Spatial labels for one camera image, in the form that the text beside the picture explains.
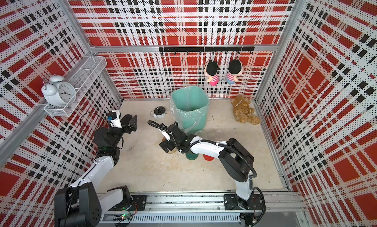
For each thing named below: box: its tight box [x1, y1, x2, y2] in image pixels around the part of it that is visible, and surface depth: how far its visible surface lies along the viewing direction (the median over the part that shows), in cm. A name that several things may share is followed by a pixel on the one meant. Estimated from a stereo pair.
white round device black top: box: [150, 106, 168, 119], surface depth 110 cm
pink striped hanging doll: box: [204, 59, 220, 87], surface depth 98 cm
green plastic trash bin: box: [170, 85, 210, 135], surface depth 95 cm
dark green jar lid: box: [185, 148, 199, 161], surface depth 90 cm
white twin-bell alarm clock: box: [41, 74, 77, 107], surface depth 63 cm
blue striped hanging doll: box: [225, 58, 244, 85], surface depth 99 cm
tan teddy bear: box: [230, 94, 262, 126], surface depth 107 cm
